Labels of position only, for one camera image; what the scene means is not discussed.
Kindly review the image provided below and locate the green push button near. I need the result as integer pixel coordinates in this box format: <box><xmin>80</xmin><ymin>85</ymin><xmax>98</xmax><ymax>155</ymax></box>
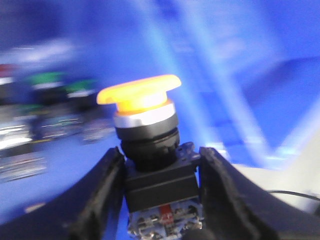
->
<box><xmin>65</xmin><ymin>78</ymin><xmax>115</xmax><ymax>143</ymax></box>

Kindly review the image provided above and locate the green push button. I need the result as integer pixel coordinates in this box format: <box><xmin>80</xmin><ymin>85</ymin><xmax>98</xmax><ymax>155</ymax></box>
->
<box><xmin>28</xmin><ymin>71</ymin><xmax>67</xmax><ymax>142</ymax></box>
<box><xmin>65</xmin><ymin>78</ymin><xmax>115</xmax><ymax>143</ymax></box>

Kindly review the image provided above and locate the yellow mushroom push button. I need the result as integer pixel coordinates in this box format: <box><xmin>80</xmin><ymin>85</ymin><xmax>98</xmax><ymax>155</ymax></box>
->
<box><xmin>96</xmin><ymin>74</ymin><xmax>203</xmax><ymax>240</ymax></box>

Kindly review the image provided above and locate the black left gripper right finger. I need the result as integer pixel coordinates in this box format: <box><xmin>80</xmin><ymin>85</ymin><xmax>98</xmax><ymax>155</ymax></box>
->
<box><xmin>199</xmin><ymin>147</ymin><xmax>320</xmax><ymax>240</ymax></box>

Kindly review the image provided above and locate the green push button far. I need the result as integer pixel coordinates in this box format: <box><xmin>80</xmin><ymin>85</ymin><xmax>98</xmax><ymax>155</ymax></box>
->
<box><xmin>28</xmin><ymin>71</ymin><xmax>67</xmax><ymax>142</ymax></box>

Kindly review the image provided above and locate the thin black cable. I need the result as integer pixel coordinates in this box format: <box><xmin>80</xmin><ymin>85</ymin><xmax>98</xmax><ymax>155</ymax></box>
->
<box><xmin>266</xmin><ymin>189</ymin><xmax>320</xmax><ymax>202</ymax></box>

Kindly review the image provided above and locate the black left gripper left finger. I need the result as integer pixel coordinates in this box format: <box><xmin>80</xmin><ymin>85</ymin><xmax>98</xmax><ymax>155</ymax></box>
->
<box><xmin>0</xmin><ymin>147</ymin><xmax>125</xmax><ymax>240</ymax></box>

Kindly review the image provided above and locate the blue plastic crate left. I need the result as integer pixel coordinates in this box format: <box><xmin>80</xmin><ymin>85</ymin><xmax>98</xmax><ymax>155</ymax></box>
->
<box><xmin>0</xmin><ymin>0</ymin><xmax>320</xmax><ymax>223</ymax></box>

